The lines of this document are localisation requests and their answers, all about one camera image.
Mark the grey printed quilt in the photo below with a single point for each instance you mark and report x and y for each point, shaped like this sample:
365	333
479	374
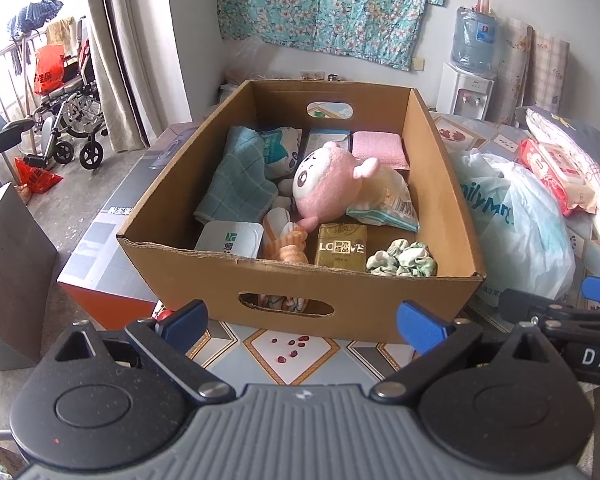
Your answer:
595	127

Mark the wall socket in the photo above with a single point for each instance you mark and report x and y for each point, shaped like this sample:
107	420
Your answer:
418	64

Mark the pink plush toy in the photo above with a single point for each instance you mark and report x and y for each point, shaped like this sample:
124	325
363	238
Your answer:
325	180

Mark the black padded rest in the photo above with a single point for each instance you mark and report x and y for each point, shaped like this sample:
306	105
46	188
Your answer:
12	135

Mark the wheelchair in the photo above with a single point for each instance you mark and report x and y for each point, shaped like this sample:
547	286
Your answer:
91	155

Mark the checked rolled mat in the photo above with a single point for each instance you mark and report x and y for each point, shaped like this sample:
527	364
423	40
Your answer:
550	70

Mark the red floor bag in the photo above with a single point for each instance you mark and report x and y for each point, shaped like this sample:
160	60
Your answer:
37	180

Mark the pink bottle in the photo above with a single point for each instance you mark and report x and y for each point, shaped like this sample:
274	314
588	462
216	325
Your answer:
483	0

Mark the gold tissue pack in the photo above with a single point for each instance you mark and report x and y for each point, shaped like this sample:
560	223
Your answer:
340	245

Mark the yellow towel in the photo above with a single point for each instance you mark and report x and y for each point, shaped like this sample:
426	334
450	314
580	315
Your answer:
60	30

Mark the blue checked cloth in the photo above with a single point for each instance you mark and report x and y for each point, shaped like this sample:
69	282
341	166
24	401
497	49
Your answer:
35	15

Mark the teal checked towel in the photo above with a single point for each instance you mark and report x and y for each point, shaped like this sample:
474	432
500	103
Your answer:
235	175

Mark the floral rolled mat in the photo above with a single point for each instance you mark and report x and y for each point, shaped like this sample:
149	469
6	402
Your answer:
512	65

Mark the white water dispenser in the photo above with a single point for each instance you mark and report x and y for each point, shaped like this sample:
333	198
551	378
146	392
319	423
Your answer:
455	90

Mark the brown cardboard box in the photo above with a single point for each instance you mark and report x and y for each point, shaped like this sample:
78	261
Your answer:
190	280

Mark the pink knitted cloth pad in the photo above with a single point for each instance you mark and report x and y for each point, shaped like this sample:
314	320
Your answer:
377	147

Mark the beige curtain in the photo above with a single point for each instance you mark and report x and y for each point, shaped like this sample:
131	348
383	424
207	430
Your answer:
115	50

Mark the blue water bottle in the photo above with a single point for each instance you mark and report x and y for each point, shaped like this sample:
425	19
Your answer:
475	45

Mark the orange red bag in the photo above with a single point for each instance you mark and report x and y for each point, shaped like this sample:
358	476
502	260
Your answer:
49	72

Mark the green white scrunchie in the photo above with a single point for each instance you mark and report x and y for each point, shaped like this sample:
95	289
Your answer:
400	260

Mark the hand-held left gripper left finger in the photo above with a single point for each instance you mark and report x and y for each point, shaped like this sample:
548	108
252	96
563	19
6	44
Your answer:
185	322

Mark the teal floral wall cloth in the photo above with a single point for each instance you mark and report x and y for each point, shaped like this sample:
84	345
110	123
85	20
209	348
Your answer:
330	5

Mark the large printed cardboard box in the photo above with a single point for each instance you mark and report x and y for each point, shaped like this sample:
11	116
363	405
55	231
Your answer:
105	240

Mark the clear packet with barcode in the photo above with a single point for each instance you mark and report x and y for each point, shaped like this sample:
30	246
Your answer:
385	200

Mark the white plastic bag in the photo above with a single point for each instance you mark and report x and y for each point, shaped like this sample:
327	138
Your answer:
525	230

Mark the orange plush toy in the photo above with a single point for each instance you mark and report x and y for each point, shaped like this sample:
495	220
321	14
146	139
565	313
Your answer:
287	250

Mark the red white wipes packet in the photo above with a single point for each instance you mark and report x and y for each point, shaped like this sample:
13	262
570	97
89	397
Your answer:
555	175

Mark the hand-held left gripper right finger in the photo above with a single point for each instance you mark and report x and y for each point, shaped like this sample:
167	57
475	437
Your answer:
422	327

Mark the grey cabinet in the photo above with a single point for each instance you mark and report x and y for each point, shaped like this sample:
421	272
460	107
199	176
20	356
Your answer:
15	285

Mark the teal wet wipes packet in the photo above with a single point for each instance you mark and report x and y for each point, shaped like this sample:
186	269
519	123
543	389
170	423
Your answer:
280	152

